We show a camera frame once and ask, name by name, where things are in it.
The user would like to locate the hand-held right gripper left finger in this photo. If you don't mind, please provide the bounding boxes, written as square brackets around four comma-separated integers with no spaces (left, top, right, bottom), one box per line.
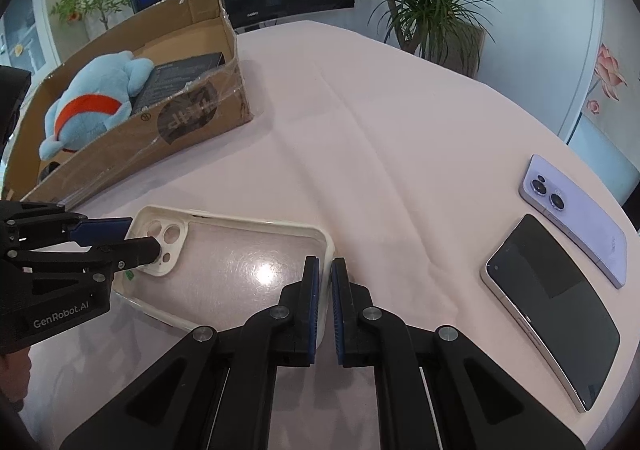
[59,255,321,450]

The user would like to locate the pink flower wall sticker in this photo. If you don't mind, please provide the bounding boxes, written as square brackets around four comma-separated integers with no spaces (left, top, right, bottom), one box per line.
[582,42,628,116]

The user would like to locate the grey glass-door cabinet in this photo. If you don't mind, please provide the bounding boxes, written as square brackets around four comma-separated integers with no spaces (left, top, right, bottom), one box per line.
[0,0,61,81]

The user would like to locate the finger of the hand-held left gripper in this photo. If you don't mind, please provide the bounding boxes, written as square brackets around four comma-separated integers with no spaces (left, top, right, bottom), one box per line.
[12,236,162,283]
[0,201,133,251]

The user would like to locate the white phone case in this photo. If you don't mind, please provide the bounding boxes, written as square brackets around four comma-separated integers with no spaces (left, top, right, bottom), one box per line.
[111,205,335,346]

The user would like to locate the brown cardboard box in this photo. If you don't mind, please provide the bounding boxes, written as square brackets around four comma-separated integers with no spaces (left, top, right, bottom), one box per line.
[0,0,255,211]

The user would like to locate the person's left hand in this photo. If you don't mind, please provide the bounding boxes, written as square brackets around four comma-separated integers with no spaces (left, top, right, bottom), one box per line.
[0,348,32,413]

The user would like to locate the silver-framed smartphone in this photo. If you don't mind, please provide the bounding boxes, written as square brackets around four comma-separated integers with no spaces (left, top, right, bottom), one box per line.
[480,213,621,413]

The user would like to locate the black product box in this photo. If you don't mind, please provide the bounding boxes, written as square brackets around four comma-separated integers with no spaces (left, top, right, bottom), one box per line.
[131,52,227,112]

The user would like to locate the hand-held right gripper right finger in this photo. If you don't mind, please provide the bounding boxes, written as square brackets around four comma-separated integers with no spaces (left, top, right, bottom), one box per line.
[330,257,586,450]

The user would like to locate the light blue plush toy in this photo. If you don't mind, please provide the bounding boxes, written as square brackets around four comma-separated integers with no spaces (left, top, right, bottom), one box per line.
[39,50,155,162]

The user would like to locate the purple smartphone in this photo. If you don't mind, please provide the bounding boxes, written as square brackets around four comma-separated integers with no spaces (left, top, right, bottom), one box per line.
[520,154,628,290]

